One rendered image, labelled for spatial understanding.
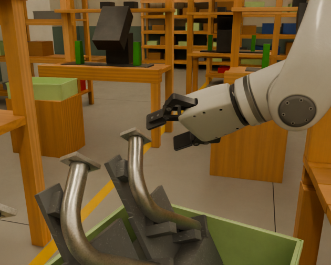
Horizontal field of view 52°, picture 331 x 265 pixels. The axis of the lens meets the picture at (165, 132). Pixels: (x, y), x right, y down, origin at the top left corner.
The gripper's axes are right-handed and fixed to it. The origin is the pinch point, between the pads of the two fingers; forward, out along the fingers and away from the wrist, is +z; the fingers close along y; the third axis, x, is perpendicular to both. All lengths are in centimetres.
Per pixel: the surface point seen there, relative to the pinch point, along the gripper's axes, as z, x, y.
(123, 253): 12.8, 19.6, -4.4
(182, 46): 311, -733, -598
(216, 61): 238, -682, -664
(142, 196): 6.4, 10.9, -1.4
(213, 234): 4.9, 12.2, -27.5
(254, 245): -3.8, 15.7, -29.5
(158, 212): 5.9, 12.7, -6.0
